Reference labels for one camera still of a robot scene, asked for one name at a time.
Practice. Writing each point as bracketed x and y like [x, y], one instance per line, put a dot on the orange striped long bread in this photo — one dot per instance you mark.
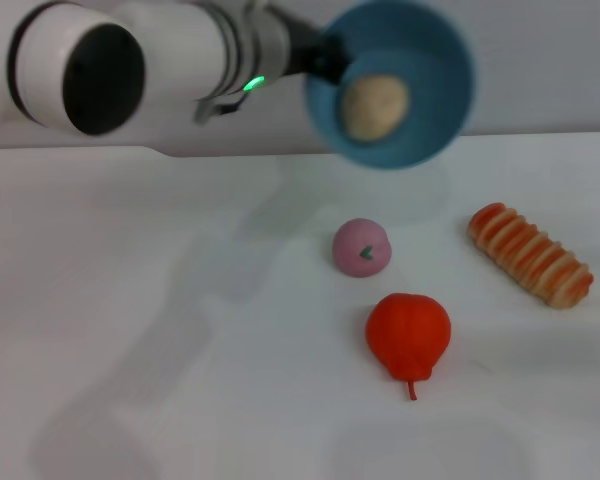
[530, 255]

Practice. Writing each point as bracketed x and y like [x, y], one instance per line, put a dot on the pink peach bun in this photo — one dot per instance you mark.
[360, 237]

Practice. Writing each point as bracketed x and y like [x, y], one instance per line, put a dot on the red toy pear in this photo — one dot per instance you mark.
[405, 330]

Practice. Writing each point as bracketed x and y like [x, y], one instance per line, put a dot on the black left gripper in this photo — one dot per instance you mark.
[300, 45]

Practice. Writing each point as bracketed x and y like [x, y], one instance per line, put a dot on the beige egg yolk pastry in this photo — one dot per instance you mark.
[375, 107]

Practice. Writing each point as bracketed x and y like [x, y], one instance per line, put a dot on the blue plastic bowl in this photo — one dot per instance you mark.
[430, 60]

